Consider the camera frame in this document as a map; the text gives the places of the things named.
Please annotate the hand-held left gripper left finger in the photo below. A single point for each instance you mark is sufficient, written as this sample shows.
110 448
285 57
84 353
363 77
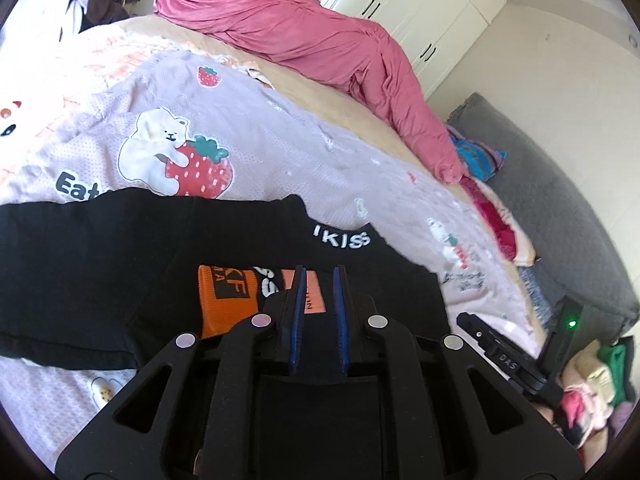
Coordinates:
299 320

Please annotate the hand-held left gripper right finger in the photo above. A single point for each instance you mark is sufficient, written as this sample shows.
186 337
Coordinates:
341 320

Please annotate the black printed t-shirt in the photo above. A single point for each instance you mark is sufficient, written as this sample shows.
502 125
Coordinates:
100 270

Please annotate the pile of pastel clothes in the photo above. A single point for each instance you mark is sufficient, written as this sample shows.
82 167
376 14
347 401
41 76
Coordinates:
590 385

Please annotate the dark clothes heap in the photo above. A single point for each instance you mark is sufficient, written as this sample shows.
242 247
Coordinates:
100 0

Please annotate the blue checked cloth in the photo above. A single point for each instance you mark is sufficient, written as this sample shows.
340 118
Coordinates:
537 300

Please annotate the red cloth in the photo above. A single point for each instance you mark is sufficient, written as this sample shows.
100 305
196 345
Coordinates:
495 220

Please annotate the lilac bear strawberry blanket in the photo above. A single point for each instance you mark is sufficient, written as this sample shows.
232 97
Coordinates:
300 150

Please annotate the grey sofa cushion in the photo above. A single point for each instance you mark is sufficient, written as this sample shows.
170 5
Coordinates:
550 185

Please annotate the beige bed sheet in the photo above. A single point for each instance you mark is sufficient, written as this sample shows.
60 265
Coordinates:
360 115

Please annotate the blue pink striped cloth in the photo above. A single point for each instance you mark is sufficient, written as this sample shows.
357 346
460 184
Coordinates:
475 157

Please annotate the pink duvet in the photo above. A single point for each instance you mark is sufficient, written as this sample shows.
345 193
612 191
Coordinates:
300 25

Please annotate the white wardrobe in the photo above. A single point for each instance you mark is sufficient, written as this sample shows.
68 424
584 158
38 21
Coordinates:
425 10

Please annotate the white orange printed bedsheet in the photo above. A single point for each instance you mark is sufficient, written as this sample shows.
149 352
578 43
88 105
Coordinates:
30 90

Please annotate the white cloth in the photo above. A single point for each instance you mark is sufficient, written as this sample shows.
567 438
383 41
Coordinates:
40 5

